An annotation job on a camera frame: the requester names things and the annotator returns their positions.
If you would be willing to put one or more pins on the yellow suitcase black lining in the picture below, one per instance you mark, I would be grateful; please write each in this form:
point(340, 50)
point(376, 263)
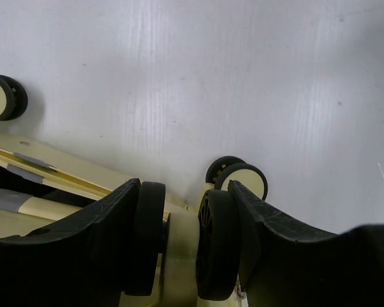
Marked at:
point(198, 255)

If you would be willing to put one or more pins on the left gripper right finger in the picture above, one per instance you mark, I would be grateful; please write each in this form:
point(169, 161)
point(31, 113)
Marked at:
point(286, 262)

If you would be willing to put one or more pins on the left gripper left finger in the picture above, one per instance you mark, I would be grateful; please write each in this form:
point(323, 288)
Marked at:
point(77, 261)

